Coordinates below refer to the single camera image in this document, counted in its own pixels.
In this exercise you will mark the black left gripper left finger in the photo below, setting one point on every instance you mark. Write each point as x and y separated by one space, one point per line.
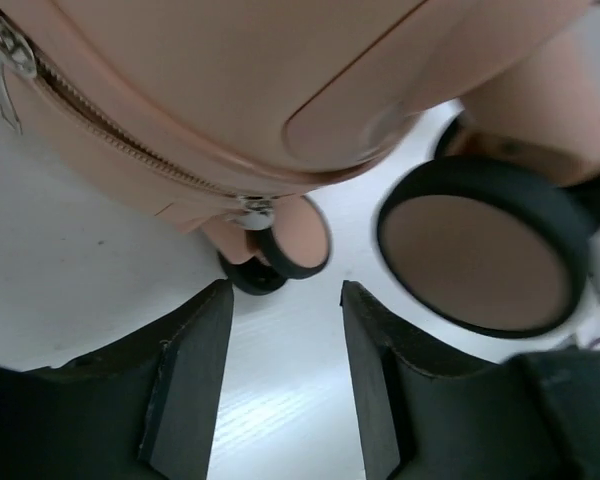
142 407

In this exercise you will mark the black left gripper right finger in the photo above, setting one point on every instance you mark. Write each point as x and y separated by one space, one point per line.
426 410

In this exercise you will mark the pink hard-shell suitcase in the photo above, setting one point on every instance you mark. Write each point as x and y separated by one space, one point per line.
224 115

